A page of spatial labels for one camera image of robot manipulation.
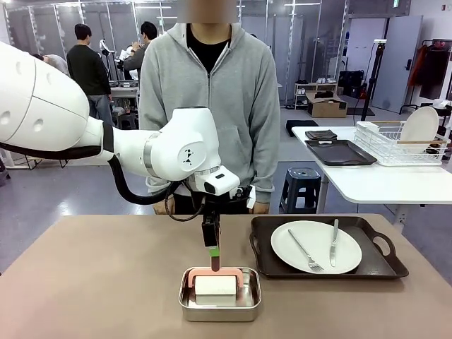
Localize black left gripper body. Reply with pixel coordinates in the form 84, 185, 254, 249
201, 197, 222, 227

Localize dark brown serving tray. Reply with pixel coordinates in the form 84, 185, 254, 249
304, 138, 378, 167
249, 215, 410, 281

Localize pink lint roller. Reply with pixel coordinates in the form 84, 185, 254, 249
186, 256, 244, 297

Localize silver fork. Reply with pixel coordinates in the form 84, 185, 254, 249
287, 229, 325, 273

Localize white round plate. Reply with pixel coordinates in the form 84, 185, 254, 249
401, 105, 440, 155
270, 220, 364, 275

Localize silver table knife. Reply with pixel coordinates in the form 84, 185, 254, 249
329, 218, 340, 268

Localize person's left forearm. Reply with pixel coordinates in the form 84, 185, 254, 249
252, 112, 282, 204

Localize person's right hand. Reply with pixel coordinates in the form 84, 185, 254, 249
153, 198, 176, 215

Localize rectangular stainless steel tray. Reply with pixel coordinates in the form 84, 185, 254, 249
178, 267, 262, 323

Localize dark blue plastic stool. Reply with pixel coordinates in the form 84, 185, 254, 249
279, 167, 323, 215

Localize person in gray hoodie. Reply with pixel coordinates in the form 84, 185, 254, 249
138, 0, 282, 215

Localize folded dark gray cloth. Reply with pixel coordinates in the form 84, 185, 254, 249
304, 129, 338, 141

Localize white background workbench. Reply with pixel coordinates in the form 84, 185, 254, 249
109, 84, 141, 103

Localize open cardboard box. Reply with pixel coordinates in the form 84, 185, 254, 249
305, 90, 349, 119

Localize white side table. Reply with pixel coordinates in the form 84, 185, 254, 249
291, 125, 452, 234

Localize white shoe rack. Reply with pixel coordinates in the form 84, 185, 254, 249
294, 81, 339, 110

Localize person in gray jacket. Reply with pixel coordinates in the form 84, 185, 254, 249
123, 20, 158, 84

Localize person in dark sweater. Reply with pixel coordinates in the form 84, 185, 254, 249
66, 23, 116, 128

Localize black tripod stand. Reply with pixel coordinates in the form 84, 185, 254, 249
347, 40, 388, 123

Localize black equipment cases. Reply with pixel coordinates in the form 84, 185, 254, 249
338, 69, 365, 99

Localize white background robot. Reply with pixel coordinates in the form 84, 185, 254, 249
98, 37, 118, 82

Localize person in beige shirt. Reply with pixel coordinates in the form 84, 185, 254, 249
30, 52, 71, 77

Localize gray door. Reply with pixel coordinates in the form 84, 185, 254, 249
371, 16, 424, 114

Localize hanging red jacket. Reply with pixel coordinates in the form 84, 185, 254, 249
408, 44, 427, 88

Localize hanging dark garment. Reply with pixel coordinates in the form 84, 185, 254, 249
419, 45, 452, 100

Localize thin black camera cable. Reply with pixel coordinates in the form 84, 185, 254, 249
165, 182, 208, 222

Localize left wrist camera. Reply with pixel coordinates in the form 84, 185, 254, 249
229, 185, 257, 209

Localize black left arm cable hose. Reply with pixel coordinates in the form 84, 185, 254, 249
0, 140, 202, 206

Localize white wire dish rack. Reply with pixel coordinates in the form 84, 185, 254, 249
354, 119, 452, 167

